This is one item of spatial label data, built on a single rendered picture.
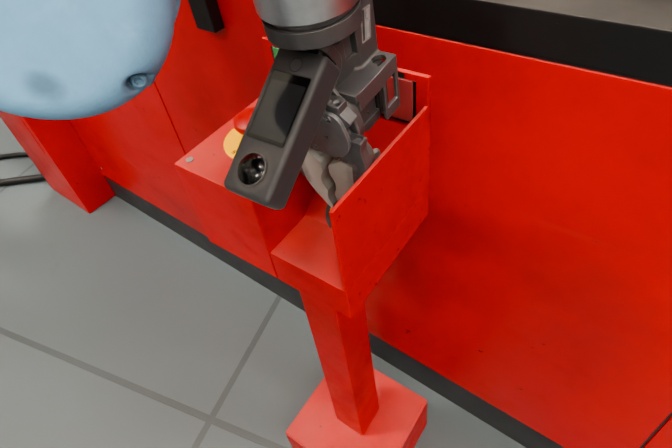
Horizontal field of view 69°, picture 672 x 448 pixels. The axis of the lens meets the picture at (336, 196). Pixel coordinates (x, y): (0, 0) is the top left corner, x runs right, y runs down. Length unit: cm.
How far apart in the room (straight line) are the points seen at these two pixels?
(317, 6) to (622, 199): 37
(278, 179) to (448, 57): 27
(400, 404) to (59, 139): 122
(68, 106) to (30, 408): 130
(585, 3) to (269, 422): 99
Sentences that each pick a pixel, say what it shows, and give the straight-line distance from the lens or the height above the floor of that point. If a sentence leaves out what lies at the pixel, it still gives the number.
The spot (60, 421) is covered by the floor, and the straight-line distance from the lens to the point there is 139.
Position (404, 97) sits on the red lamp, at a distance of 47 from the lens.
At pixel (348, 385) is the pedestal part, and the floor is 33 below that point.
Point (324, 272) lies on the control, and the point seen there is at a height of 70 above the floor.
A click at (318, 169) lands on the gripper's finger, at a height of 79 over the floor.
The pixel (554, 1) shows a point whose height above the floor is 87.
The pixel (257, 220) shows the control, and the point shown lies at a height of 75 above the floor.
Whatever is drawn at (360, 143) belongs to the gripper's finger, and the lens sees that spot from 38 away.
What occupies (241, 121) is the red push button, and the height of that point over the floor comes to 81.
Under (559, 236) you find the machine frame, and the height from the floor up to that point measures 62.
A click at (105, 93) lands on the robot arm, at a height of 100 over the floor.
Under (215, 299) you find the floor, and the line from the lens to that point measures 138.
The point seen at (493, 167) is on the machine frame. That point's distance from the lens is 59.
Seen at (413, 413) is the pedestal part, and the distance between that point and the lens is 102.
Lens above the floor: 107
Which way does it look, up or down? 44 degrees down
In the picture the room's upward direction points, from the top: 9 degrees counter-clockwise
